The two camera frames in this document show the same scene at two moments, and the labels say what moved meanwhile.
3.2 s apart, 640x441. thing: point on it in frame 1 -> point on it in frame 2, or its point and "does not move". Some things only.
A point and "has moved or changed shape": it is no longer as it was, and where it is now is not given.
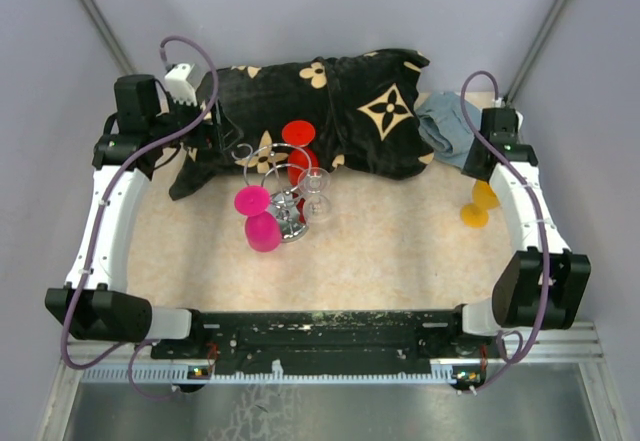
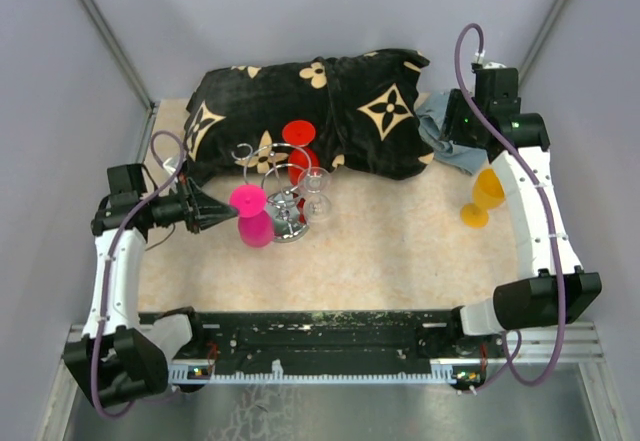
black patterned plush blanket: (363, 105) does not move
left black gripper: (220, 132) -> (212, 210)
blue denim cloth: (445, 127) does not move
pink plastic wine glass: (262, 228) has moved or changed shape
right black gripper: (469, 166) -> (456, 103)
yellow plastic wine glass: (475, 215) does not move
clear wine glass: (317, 206) does not move
